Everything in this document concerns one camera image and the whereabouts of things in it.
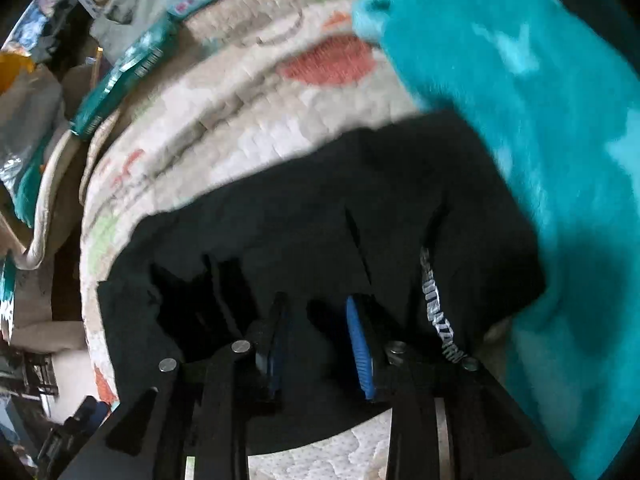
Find teal fleece blanket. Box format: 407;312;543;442
352;0;640;480

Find yellow object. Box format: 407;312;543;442
0;52;38;95

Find quilted patterned bed cover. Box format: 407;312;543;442
14;0;516;480

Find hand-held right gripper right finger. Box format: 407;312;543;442
345;294;571;480

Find teal wet wipes pack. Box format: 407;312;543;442
69;20;182;140

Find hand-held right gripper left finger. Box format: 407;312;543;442
59;292;292;480

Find black pants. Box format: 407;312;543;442
98;109;547;456

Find silver foil bag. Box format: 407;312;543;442
0;65;66;196

